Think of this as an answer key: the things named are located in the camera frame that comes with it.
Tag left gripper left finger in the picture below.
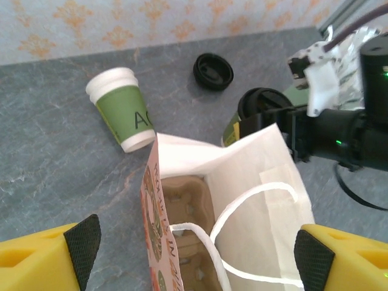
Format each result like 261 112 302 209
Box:
0 213 102 291

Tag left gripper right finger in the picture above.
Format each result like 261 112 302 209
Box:
293 223 388 291

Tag black plastic cup lid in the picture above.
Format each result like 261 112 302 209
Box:
193 53 235 91
237 87 292 122

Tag green sleeved lidded paper cup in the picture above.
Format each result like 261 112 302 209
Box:
220 87 292 148

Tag printed paper takeout bag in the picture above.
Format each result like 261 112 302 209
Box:
139 123 315 291

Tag brown pulp cup carrier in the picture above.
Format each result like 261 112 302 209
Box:
160 175 224 291

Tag green sleeved paper cup stack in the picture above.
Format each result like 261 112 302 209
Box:
85 67 157 154

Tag pale green holder cup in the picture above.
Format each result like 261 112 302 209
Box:
283 84 310 107

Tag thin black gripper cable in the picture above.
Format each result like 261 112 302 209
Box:
333 162 388 212

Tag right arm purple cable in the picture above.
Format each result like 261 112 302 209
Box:
323 0 388 52

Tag aluminium frame post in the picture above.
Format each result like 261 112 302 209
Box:
316 0 388 33

